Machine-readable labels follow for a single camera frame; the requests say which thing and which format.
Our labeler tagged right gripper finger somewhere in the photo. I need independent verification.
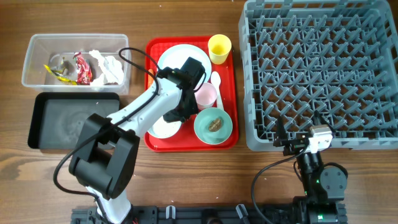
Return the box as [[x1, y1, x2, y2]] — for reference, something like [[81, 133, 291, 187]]
[[273, 116, 288, 146], [313, 110, 335, 134]]

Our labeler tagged light blue rice bowl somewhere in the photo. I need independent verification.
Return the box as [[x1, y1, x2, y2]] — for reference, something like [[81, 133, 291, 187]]
[[147, 117, 182, 139]]

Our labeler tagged white tissue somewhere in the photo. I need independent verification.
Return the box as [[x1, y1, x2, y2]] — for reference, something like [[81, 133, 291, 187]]
[[89, 50, 124, 86]]

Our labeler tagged red snack wrapper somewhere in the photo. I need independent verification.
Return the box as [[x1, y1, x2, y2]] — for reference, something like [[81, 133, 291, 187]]
[[73, 52, 93, 85]]

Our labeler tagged yellow snack wrapper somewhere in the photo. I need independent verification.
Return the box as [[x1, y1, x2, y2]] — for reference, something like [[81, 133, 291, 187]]
[[44, 57, 77, 85]]

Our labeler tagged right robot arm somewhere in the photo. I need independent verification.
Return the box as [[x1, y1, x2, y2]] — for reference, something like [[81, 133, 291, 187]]
[[274, 111, 348, 224]]

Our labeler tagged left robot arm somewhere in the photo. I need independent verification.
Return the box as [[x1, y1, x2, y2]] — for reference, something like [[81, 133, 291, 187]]
[[68, 67, 207, 223]]

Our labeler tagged grey dishwasher rack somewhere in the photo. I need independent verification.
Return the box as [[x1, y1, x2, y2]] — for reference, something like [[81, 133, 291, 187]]
[[238, 1, 397, 151]]

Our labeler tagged red plastic tray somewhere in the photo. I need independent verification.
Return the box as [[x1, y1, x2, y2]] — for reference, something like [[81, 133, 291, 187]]
[[144, 36, 239, 152]]

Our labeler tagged teal bowl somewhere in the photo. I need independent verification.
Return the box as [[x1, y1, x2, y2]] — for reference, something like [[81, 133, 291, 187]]
[[194, 108, 233, 145]]

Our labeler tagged pink plastic cup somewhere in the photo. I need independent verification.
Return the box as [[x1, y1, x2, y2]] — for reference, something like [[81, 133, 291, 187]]
[[195, 83, 217, 110]]

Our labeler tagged brown food scrap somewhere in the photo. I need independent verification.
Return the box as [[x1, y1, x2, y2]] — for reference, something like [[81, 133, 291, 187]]
[[208, 118, 223, 132]]

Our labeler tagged white plastic spoon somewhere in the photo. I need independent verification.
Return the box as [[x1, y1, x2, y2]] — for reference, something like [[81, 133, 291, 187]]
[[210, 71, 224, 110]]

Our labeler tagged orange carrot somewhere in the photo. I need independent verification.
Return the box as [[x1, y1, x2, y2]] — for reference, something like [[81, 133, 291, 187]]
[[147, 68, 155, 88]]

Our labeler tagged light blue plate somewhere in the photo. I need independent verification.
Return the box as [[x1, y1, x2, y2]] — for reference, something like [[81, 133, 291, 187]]
[[157, 44, 211, 82]]

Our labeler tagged yellow plastic cup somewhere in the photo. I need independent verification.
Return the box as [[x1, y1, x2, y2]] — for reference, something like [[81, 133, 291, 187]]
[[208, 34, 232, 65]]

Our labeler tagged black plastic bin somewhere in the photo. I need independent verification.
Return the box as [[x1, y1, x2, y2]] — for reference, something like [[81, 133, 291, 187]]
[[27, 92, 120, 150]]

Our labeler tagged clear plastic bin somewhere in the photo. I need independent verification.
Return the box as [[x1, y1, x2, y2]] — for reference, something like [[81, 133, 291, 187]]
[[21, 34, 131, 95]]

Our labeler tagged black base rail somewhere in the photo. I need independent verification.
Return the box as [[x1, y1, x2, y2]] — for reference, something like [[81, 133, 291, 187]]
[[70, 203, 348, 224]]

